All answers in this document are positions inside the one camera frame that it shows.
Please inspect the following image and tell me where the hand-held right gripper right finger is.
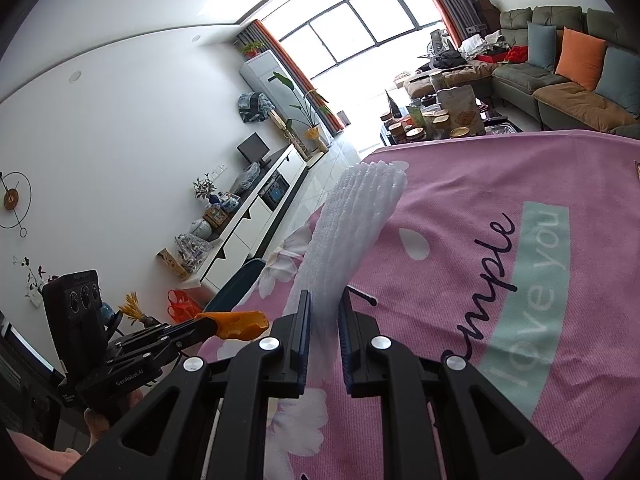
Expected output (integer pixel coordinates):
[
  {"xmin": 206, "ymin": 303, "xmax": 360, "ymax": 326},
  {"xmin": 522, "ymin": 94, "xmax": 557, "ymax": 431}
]
[{"xmin": 337, "ymin": 291, "xmax": 583, "ymax": 480}]

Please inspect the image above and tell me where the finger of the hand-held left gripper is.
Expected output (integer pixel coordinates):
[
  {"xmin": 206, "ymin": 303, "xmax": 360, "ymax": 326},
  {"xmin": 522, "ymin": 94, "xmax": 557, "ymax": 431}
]
[
  {"xmin": 105, "ymin": 340, "xmax": 186, "ymax": 376},
  {"xmin": 117, "ymin": 319, "xmax": 221, "ymax": 348}
]

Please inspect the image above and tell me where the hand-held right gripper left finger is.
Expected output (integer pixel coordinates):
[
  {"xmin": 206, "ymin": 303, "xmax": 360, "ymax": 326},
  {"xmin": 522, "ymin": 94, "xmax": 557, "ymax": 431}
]
[{"xmin": 62, "ymin": 290, "xmax": 313, "ymax": 480}]

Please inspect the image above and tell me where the white foam net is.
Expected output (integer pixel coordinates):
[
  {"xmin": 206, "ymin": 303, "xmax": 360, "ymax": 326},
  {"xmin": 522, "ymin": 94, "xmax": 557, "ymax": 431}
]
[{"xmin": 296, "ymin": 160, "xmax": 409, "ymax": 391}]

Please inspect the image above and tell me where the person's left forearm pink sleeve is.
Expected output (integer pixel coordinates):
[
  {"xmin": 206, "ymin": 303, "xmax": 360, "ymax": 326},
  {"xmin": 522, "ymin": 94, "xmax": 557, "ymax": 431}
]
[{"xmin": 10, "ymin": 430, "xmax": 89, "ymax": 480}]

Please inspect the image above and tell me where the person's left hand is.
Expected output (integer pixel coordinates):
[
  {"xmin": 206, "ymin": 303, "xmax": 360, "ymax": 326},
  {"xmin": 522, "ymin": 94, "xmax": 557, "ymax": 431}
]
[{"xmin": 82, "ymin": 387, "xmax": 148, "ymax": 438}]

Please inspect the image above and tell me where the orange plastic bag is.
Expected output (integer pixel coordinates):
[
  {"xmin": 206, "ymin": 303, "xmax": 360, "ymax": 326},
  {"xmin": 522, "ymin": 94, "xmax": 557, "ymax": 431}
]
[{"xmin": 166, "ymin": 289, "xmax": 204, "ymax": 324}]

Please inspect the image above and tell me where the dried wheat in dark vase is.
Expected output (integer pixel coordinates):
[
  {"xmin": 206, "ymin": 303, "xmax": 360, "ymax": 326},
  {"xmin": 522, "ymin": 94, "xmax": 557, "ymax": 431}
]
[{"xmin": 117, "ymin": 291, "xmax": 156, "ymax": 331}]

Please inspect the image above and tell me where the tan patterned box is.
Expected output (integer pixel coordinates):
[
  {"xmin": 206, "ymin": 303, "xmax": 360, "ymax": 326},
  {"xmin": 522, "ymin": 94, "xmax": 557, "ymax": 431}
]
[{"xmin": 156, "ymin": 247, "xmax": 190, "ymax": 281}]

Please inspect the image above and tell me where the clear wrapped ornament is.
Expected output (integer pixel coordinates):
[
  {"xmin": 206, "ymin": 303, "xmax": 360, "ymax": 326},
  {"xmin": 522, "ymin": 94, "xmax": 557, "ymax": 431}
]
[{"xmin": 174, "ymin": 232, "xmax": 214, "ymax": 267}]

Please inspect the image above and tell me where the dark cabinet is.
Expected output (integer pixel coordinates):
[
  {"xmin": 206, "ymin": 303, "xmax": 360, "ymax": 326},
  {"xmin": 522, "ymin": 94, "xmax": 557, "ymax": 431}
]
[{"xmin": 0, "ymin": 310, "xmax": 66, "ymax": 452}]

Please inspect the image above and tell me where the white black tv cabinet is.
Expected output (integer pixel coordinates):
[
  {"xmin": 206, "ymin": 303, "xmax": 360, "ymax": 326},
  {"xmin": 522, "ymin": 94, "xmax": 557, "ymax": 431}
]
[{"xmin": 197, "ymin": 142, "xmax": 310, "ymax": 294}]

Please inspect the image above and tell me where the small plant in blue vase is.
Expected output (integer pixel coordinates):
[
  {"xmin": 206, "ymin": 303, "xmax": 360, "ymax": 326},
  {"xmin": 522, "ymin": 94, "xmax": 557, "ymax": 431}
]
[{"xmin": 192, "ymin": 174, "xmax": 219, "ymax": 206}]

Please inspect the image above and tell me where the clear plastic bag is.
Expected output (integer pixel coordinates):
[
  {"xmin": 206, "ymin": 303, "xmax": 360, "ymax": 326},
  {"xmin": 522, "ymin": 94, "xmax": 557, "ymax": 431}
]
[{"xmin": 231, "ymin": 162, "xmax": 261, "ymax": 194}]

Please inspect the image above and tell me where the black monitor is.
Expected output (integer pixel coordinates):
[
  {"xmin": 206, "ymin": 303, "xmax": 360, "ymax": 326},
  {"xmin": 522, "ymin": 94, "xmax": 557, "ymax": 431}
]
[{"xmin": 237, "ymin": 132, "xmax": 271, "ymax": 165}]

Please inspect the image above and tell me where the pink floral printed blanket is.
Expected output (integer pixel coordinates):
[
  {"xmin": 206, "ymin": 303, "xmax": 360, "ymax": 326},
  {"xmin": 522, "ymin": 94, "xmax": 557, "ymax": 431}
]
[{"xmin": 220, "ymin": 129, "xmax": 640, "ymax": 480}]

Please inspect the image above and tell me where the tall leafy plant yellow vase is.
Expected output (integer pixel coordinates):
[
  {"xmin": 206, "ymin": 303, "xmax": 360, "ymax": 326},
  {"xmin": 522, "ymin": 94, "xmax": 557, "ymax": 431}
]
[{"xmin": 270, "ymin": 71, "xmax": 334, "ymax": 154}]

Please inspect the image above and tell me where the cluster of jars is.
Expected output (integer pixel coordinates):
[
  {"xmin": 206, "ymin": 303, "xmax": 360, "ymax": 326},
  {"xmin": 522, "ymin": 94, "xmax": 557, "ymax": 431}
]
[{"xmin": 382, "ymin": 72, "xmax": 489, "ymax": 146}]

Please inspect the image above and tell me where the cloth covered standing fan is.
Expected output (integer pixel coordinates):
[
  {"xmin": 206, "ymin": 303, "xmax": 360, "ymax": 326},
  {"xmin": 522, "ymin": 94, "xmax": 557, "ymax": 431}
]
[{"xmin": 237, "ymin": 92, "xmax": 301, "ymax": 153}]

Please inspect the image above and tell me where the white standing air conditioner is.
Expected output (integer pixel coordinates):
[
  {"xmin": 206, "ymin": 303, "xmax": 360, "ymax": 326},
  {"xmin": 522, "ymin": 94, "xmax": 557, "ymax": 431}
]
[{"xmin": 239, "ymin": 51, "xmax": 335, "ymax": 137}]

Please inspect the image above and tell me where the brown paper bag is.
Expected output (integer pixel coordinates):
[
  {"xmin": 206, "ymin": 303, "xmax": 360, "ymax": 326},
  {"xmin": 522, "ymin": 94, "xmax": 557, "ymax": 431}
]
[{"xmin": 437, "ymin": 85, "xmax": 486, "ymax": 136}]

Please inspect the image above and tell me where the grey orange curtain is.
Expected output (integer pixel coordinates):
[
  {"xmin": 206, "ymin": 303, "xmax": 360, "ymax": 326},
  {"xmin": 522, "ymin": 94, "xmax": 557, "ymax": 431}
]
[
  {"xmin": 235, "ymin": 19, "xmax": 351, "ymax": 134},
  {"xmin": 407, "ymin": 0, "xmax": 484, "ymax": 49}
]

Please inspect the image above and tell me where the tan ottoman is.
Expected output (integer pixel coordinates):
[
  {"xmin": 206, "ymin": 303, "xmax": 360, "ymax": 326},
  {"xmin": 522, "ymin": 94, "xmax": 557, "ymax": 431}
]
[{"xmin": 402, "ymin": 59, "xmax": 501, "ymax": 101}]

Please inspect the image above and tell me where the black backpack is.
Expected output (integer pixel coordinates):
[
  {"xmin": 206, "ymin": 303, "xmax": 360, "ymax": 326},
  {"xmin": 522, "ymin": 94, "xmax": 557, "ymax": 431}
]
[{"xmin": 431, "ymin": 49, "xmax": 469, "ymax": 70}]

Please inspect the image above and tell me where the green sectional sofa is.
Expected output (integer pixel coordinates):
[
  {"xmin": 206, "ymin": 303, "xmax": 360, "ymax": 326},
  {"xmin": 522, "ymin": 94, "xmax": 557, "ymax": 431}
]
[{"xmin": 492, "ymin": 6, "xmax": 640, "ymax": 139}]

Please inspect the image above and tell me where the large window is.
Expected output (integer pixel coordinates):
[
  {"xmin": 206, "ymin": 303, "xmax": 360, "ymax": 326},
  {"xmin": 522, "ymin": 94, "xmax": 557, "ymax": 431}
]
[{"xmin": 277, "ymin": 0, "xmax": 446, "ymax": 74}]

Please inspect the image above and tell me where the pile of white clothes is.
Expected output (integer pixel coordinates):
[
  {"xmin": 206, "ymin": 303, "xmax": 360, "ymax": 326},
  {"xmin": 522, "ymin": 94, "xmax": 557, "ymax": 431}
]
[{"xmin": 457, "ymin": 30, "xmax": 506, "ymax": 56}]

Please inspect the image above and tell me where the grey blue cushion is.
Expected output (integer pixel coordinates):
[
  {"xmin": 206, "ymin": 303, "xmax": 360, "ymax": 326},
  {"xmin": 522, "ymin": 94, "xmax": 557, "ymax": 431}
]
[
  {"xmin": 595, "ymin": 46, "xmax": 640, "ymax": 117},
  {"xmin": 526, "ymin": 22, "xmax": 559, "ymax": 72}
]

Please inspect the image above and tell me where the brown box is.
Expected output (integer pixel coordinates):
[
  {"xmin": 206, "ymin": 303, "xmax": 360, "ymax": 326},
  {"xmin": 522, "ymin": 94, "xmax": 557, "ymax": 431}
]
[{"xmin": 472, "ymin": 0, "xmax": 501, "ymax": 26}]

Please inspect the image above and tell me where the orange cushion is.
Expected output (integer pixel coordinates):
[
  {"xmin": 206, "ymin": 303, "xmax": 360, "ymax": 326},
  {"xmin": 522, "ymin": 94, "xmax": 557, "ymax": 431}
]
[{"xmin": 555, "ymin": 27, "xmax": 609, "ymax": 92}]

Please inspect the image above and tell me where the wall flower decoration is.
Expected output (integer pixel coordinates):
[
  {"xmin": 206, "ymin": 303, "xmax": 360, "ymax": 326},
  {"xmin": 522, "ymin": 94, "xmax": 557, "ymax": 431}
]
[{"xmin": 12, "ymin": 255, "xmax": 61, "ymax": 309}]

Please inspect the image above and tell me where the gold picture frame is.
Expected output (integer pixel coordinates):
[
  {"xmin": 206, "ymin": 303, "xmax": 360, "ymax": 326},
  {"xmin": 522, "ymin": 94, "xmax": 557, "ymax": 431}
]
[{"xmin": 202, "ymin": 205, "xmax": 230, "ymax": 229}]

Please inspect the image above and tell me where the round wall clock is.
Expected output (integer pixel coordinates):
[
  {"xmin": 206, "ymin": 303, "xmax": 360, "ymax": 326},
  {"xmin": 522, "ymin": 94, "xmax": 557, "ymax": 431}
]
[{"xmin": 0, "ymin": 171, "xmax": 34, "ymax": 239}]

